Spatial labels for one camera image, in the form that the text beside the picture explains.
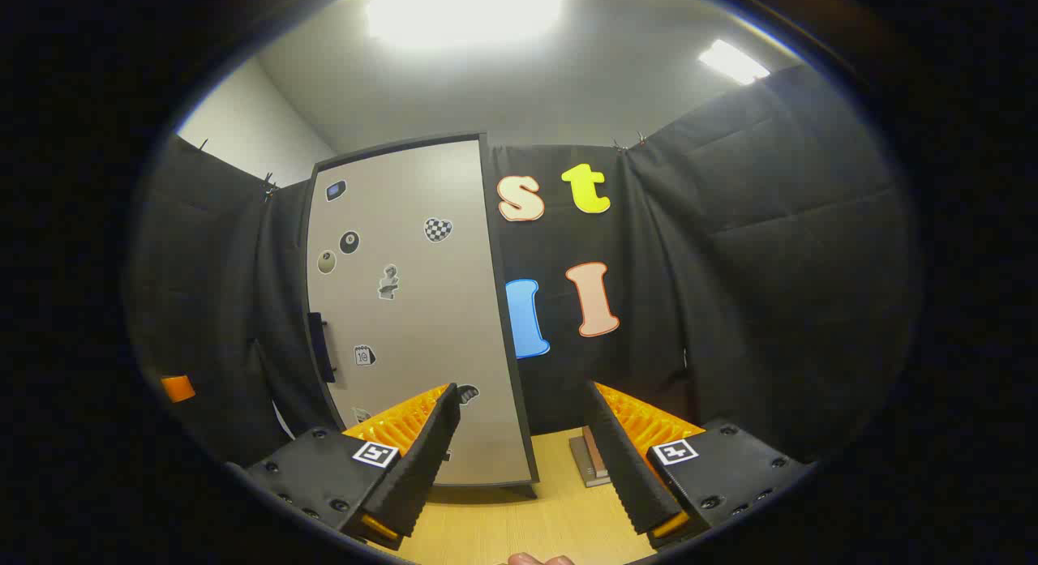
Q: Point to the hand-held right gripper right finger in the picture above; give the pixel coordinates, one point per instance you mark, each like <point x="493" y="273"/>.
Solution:
<point x="624" y="460"/>

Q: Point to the small ceiling light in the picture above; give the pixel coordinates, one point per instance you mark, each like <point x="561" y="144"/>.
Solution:
<point x="734" y="61"/>

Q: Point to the grey cabinet door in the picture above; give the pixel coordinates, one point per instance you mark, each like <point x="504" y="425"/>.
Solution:
<point x="422" y="306"/>

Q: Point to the black backdrop cloth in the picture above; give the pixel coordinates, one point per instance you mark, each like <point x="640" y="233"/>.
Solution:
<point x="770" y="265"/>

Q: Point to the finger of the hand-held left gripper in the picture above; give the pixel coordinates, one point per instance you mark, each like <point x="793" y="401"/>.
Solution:
<point x="177" y="388"/>

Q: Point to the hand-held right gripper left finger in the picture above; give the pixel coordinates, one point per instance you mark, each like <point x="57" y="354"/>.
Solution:
<point x="422" y="460"/>

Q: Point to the brown book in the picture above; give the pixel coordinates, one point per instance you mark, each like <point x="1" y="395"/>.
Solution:
<point x="596" y="455"/>

